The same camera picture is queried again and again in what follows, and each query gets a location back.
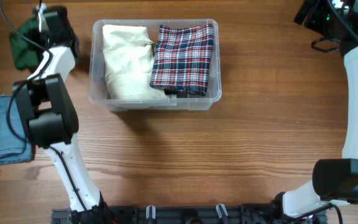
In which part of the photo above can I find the red plaid cloth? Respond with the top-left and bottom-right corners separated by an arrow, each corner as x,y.
149,24 -> 214,96

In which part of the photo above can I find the black cloth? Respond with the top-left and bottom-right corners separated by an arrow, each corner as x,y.
164,89 -> 186,95

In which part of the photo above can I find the clear plastic storage container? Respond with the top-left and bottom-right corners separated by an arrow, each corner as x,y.
88,19 -> 222,112

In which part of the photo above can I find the cream white cloth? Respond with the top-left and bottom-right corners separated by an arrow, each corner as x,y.
103,25 -> 168,100

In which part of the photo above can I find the green cloth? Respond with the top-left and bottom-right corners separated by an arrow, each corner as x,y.
9,17 -> 45,72

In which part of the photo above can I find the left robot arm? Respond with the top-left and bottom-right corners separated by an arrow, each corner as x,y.
13,3 -> 117,223

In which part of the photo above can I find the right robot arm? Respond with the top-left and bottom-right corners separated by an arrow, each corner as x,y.
265,0 -> 358,223

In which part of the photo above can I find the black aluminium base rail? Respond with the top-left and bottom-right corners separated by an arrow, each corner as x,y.
50,202 -> 328,224

